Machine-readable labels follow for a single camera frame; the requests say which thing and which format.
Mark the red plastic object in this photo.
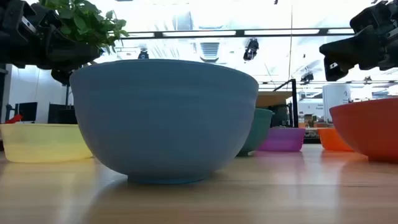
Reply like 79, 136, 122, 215
4, 114, 23, 124

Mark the large blue bowl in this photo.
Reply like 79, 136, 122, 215
69, 58, 259, 185

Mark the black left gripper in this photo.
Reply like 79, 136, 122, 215
0, 0, 104, 86

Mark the small purple bowl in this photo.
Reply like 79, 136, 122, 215
257, 127, 307, 152

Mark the white cylindrical tank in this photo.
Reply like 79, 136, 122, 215
322, 83, 351, 123

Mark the small lime green bowl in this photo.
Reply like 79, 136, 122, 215
0, 123, 94, 164

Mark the black computer monitor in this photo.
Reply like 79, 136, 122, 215
15, 101, 38, 122

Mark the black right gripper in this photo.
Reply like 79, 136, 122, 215
319, 0, 398, 82

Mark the green leafy potted plant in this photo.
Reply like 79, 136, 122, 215
39, 0, 130, 55

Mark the black plant pot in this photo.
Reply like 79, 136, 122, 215
58, 108, 78, 125

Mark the large red-orange bowl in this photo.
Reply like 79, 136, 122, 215
328, 97, 398, 163

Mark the large teal bowl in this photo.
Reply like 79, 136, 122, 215
236, 108, 274, 157

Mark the small orange bowl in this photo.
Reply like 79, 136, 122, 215
317, 128, 355, 152

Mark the black overhead frame bar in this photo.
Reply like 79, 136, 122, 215
118, 27, 355, 40

